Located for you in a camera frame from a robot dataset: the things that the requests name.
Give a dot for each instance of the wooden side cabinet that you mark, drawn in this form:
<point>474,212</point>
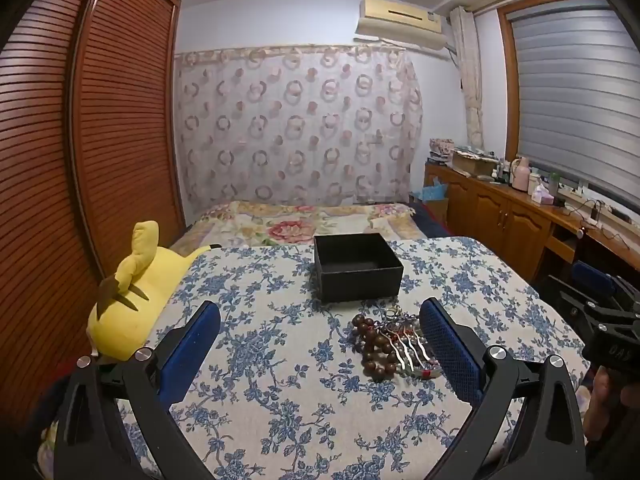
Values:
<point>500,215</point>

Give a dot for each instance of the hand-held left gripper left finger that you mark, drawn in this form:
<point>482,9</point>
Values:
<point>192,345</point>

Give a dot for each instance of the cardboard box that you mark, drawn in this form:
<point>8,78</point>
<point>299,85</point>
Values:
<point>472,164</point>

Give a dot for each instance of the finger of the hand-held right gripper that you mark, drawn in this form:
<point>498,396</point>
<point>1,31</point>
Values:
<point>575,300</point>
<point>594,278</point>

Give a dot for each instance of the circle patterned sheer curtain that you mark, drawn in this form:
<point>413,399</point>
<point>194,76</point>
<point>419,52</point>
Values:
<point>300,125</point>

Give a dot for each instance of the yellow plush toy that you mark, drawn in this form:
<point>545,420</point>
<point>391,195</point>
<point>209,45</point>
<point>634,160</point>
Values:
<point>150,280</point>

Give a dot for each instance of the grey window blind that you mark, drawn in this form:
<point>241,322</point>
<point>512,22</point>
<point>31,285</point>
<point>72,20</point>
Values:
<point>565,85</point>

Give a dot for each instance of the cream floral bedspread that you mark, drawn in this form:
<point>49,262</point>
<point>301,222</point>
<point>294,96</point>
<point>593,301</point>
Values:
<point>280,230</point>

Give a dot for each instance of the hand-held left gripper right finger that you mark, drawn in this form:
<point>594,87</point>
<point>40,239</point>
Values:
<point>450,350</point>

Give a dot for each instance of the wooden louvered wardrobe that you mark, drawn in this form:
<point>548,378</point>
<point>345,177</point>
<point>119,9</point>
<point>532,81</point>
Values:
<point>115,110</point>

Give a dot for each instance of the blue floral table cloth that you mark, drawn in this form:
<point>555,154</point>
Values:
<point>280,360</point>

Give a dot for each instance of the cream window curtain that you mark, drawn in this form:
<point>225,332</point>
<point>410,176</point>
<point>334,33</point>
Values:
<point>469,80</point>

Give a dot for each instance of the navy bed sheet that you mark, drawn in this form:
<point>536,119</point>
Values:
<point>430,220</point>

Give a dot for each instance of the black box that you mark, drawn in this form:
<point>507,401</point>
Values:
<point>350,280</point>

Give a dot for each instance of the person's right hand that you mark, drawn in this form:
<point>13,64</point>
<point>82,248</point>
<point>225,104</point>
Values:
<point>600,400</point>

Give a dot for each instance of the silver wavy hair comb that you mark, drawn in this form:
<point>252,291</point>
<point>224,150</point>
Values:
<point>407,355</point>

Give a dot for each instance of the floral patterned bag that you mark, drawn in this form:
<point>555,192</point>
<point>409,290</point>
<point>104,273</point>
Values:
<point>442,149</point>

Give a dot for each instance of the pink tissue box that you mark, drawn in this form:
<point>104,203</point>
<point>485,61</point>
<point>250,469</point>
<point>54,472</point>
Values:
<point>542,194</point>

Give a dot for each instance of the wall air conditioner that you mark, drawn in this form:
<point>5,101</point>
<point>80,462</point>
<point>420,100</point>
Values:
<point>400,20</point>

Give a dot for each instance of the pink bottle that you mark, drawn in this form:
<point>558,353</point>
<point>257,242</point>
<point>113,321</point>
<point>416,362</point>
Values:
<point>521,175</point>

